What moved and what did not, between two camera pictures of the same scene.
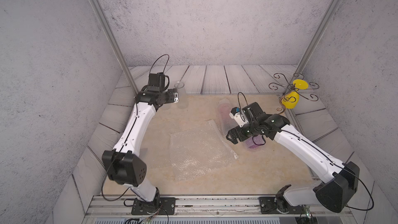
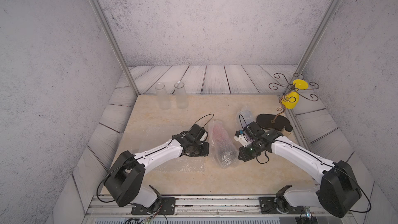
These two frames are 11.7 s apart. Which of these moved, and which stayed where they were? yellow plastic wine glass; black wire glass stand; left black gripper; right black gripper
Moved: left black gripper; right black gripper
Stayed: black wire glass stand; yellow plastic wine glass
